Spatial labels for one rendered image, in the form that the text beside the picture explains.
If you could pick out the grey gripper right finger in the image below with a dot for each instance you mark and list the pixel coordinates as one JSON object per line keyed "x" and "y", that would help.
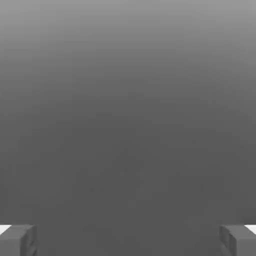
{"x": 240, "y": 241}

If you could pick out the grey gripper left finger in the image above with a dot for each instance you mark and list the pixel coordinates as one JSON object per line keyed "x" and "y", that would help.
{"x": 16, "y": 241}

